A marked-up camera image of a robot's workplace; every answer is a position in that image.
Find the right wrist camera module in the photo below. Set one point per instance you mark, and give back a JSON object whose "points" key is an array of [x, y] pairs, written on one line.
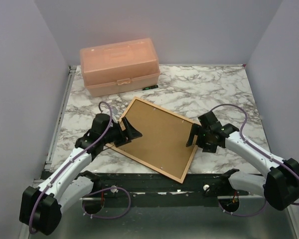
{"points": [[209, 121]]}

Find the brown wooden picture frame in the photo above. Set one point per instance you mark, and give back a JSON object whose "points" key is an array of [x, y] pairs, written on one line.
{"points": [[184, 174]]}

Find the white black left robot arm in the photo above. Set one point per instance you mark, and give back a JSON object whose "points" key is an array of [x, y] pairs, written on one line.
{"points": [[42, 206]]}

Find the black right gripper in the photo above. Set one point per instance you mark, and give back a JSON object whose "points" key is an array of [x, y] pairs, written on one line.
{"points": [[210, 148]]}

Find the black green marker pen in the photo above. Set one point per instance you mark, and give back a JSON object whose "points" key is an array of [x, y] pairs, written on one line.
{"points": [[150, 87]]}

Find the brown frame backing board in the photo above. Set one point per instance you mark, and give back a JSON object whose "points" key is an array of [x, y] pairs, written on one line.
{"points": [[159, 139]]}

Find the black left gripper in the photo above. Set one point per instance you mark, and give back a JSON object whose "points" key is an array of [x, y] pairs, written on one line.
{"points": [[126, 136]]}

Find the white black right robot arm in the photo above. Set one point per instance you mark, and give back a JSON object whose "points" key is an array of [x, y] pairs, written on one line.
{"points": [[278, 181]]}

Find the pink plastic storage box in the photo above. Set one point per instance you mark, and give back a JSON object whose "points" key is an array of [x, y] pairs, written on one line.
{"points": [[119, 67]]}

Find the black robot mounting base rail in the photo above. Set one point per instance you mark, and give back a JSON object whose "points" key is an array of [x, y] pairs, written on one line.
{"points": [[146, 190]]}

